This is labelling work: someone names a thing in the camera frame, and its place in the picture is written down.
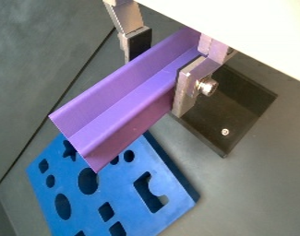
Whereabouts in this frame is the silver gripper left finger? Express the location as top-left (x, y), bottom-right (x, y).
top-left (104, 0), bottom-right (152, 63)

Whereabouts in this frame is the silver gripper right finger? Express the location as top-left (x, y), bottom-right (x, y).
top-left (172, 34), bottom-right (237, 118)

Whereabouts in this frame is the purple star prism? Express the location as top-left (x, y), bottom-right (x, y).
top-left (50, 28), bottom-right (200, 171)

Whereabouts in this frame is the black curved fixture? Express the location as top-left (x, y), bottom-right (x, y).
top-left (168, 64), bottom-right (279, 159)

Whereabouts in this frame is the blue shape-sorter block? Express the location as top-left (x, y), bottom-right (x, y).
top-left (26, 133), bottom-right (200, 236)

